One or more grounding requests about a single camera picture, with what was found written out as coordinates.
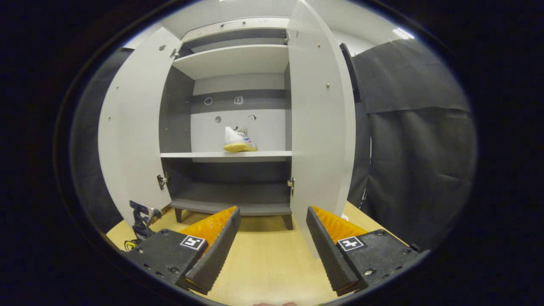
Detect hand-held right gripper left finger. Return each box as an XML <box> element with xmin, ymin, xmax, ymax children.
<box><xmin>122</xmin><ymin>206</ymin><xmax>241</xmax><ymax>295</ymax></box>

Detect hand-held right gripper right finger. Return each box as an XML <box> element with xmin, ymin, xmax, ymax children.
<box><xmin>305</xmin><ymin>206</ymin><xmax>431</xmax><ymax>297</ymax></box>

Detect grey shoe cabinet door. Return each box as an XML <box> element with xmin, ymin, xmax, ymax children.
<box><xmin>98</xmin><ymin>28</ymin><xmax>183</xmax><ymax>230</ymax></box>
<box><xmin>287</xmin><ymin>0</ymin><xmax>357</xmax><ymax>259</ymax></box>

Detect white canvas shoe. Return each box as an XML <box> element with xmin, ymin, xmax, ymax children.
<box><xmin>223</xmin><ymin>126</ymin><xmax>258</xmax><ymax>153</ymax></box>

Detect grey shoe cabinet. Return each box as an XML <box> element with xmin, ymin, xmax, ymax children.
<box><xmin>158</xmin><ymin>16</ymin><xmax>295</xmax><ymax>230</ymax></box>

